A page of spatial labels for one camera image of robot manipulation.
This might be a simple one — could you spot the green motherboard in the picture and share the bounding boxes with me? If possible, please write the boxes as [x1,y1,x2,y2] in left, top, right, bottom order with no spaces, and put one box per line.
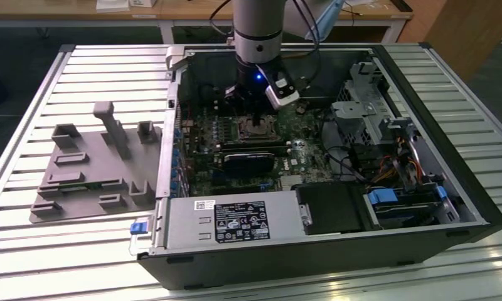
[178,103,339,197]

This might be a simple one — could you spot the black drive bay box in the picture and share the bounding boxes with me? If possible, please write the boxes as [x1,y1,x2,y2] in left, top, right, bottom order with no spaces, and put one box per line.
[295,181,380,236]

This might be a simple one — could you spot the blue disk carrier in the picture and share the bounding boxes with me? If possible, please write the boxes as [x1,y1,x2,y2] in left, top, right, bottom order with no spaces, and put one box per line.
[365,186,450,205]

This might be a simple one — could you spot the small silver heatsink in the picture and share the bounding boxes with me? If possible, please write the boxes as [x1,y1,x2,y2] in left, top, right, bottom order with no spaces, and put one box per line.
[280,176,304,191]

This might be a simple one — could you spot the wooden desk white legs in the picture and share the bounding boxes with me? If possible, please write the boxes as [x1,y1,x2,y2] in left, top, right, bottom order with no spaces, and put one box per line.
[0,0,414,45]

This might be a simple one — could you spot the black RAM sticks pair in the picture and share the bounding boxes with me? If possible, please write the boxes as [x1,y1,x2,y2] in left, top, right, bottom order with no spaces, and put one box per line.
[219,140,288,154]

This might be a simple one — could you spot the black cable inside case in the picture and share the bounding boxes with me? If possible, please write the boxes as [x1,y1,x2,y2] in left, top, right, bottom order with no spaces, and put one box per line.
[321,144,369,183]

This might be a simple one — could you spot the grey power supply unit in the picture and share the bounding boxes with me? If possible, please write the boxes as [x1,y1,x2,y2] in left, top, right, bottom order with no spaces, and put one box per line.
[164,191,308,249]

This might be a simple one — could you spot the grey plastic parts rack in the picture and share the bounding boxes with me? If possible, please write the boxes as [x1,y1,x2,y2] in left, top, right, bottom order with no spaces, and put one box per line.
[27,102,164,224]

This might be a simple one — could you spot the white cardboard box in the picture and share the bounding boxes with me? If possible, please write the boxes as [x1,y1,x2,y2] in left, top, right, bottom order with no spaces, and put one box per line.
[94,0,130,13]

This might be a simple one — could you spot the black label sticker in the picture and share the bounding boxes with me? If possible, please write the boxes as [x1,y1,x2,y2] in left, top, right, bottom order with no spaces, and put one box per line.
[213,200,269,244]

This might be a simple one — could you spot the grey metal disk bay cage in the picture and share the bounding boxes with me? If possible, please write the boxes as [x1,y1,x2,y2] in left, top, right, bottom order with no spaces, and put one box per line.
[329,61,415,145]

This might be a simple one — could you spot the wooden cabinet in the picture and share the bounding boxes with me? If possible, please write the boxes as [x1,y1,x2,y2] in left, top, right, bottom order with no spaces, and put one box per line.
[396,0,502,83]

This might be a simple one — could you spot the black open PC case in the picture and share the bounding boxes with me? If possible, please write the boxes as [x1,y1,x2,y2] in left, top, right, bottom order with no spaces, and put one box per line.
[136,42,502,291]

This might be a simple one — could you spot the CPU socket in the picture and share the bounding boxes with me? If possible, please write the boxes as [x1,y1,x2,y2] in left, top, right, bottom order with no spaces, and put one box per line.
[232,116,277,141]

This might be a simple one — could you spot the black graphics card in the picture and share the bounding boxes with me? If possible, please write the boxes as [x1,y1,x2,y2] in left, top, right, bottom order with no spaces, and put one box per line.
[219,150,276,176]

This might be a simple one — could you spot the blue case latch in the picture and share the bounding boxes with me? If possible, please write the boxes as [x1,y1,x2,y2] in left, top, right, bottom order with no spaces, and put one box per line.
[129,219,149,235]

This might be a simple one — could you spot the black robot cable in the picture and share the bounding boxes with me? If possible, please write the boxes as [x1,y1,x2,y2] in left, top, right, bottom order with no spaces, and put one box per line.
[289,0,325,92]

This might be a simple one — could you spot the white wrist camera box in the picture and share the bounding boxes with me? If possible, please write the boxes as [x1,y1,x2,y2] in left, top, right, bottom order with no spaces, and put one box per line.
[265,71,300,110]

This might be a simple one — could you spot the yellow red wire bundle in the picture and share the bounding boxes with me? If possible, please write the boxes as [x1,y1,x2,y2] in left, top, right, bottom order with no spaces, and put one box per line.
[375,134,424,189]

